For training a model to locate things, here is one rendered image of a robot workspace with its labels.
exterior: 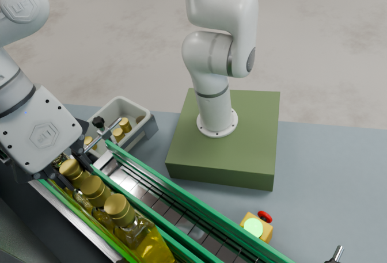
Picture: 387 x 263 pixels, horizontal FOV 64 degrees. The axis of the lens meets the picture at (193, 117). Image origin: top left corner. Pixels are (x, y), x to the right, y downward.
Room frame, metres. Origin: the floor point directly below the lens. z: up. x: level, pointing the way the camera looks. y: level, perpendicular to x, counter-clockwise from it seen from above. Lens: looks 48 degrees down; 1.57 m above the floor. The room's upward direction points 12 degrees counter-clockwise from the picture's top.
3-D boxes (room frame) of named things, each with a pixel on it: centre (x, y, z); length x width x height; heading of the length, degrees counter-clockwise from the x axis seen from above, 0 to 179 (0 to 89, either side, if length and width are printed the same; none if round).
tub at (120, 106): (0.69, 0.26, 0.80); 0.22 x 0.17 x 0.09; 133
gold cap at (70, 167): (0.31, 0.22, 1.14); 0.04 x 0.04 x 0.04
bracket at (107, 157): (0.53, 0.27, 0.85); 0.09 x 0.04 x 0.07; 133
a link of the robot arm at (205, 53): (0.60, -0.07, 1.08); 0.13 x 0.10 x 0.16; 55
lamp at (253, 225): (0.27, -0.08, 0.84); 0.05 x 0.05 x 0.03
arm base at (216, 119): (0.62, -0.07, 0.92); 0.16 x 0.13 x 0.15; 169
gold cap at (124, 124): (0.72, 0.23, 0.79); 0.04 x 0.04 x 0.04
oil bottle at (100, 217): (0.27, 0.18, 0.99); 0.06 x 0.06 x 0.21; 43
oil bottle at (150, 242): (0.23, 0.14, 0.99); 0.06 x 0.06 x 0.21; 43
